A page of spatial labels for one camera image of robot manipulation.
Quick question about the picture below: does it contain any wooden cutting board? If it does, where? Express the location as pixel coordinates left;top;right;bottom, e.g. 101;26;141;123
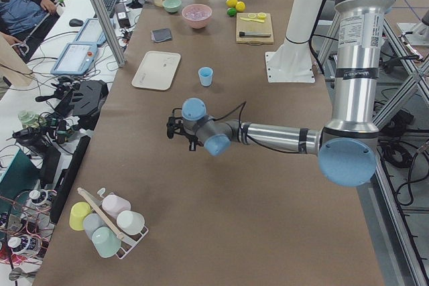
235;13;274;45

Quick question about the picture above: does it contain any pink bowl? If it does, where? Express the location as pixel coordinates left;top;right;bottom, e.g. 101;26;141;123
182;3;212;29

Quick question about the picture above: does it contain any yellow plastic knife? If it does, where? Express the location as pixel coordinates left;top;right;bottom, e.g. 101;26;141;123
239;17;265;23

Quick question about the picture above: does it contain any white plastic cup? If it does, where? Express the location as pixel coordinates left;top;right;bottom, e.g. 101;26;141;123
116;210;145;235

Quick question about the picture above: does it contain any light blue plastic cup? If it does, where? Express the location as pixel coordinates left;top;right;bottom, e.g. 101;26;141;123
198;66;214;87

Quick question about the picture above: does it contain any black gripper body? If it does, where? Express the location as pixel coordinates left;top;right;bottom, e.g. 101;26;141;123
183;121;199;143

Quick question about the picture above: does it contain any yellow plastic cup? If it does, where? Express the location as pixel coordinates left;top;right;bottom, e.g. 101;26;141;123
69;202;92;231

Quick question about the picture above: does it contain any green lime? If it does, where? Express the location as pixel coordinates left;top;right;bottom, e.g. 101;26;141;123
227;7;237;17

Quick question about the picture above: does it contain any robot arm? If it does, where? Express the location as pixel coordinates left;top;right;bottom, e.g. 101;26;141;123
168;0;395;187

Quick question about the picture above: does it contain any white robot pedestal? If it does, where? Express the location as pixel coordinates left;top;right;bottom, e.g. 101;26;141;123
265;0;322;83

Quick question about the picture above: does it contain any white wire cup rack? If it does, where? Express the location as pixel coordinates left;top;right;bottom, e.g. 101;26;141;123
91;196;149;259

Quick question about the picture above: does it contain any yellow lemon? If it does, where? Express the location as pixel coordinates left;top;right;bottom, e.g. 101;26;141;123
235;1;246;12
225;0;238;8

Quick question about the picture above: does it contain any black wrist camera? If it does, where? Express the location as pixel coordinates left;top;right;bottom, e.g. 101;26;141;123
166;108;184;139

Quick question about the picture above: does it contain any blue teach pendant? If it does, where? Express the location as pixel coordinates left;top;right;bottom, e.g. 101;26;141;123
51;42;98;76
74;18;106;46

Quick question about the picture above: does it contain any dark grey folded cloth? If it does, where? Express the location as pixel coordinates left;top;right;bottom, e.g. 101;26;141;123
151;28;172;43

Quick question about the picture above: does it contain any wooden rack handle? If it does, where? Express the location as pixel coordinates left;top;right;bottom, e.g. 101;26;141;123
77;187;125;240

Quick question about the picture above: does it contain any green plastic cup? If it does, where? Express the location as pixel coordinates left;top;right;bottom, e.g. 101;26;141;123
91;226;121;258

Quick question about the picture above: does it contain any aluminium frame post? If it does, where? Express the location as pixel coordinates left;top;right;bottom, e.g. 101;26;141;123
90;0;125;68

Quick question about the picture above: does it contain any cream rabbit tray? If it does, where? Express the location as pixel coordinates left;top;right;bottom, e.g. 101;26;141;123
131;51;181;91

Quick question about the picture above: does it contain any person in dark jacket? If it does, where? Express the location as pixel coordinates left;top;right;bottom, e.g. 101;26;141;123
1;0;59;50

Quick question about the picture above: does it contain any mint green bowl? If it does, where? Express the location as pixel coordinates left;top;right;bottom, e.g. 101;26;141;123
162;0;182;13

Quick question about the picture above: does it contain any pile of clear ice cubes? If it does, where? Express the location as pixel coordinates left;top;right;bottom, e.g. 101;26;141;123
184;7;211;21

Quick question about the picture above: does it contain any grey plastic cup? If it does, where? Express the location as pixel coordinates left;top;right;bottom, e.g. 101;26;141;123
82;213;104;239

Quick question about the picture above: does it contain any pink plastic cup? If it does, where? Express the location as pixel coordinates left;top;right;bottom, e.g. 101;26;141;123
101;194;131;220

